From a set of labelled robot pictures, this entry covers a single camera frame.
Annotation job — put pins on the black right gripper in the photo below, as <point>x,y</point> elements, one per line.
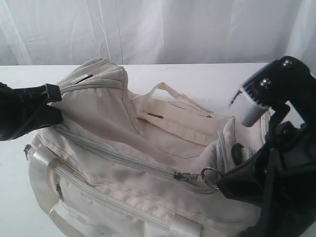
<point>285,174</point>

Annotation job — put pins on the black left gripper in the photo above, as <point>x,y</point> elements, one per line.
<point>14,115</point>

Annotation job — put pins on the white fabric duffel bag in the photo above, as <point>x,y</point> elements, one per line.
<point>122,164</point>

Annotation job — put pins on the white backdrop curtain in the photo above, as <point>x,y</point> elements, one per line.
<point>70,32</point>

